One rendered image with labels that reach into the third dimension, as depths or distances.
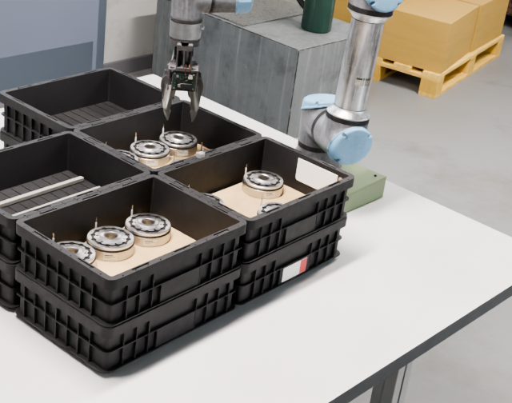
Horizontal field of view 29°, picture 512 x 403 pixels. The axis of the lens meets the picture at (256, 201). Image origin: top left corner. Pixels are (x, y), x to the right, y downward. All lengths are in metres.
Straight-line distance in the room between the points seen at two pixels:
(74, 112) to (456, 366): 1.56
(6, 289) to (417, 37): 4.09
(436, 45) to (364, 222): 3.25
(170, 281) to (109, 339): 0.17
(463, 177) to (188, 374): 3.09
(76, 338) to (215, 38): 3.32
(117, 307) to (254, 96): 3.23
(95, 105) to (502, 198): 2.42
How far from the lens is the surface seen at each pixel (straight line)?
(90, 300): 1.99
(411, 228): 2.78
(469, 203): 4.71
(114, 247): 2.15
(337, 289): 2.42
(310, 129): 2.74
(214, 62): 5.25
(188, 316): 2.14
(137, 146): 2.63
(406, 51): 5.99
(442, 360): 3.54
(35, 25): 5.16
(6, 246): 2.17
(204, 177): 2.46
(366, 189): 2.83
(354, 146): 2.64
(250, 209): 2.44
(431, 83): 5.95
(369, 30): 2.56
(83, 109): 2.94
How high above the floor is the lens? 1.93
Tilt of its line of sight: 26 degrees down
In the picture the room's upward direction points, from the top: 8 degrees clockwise
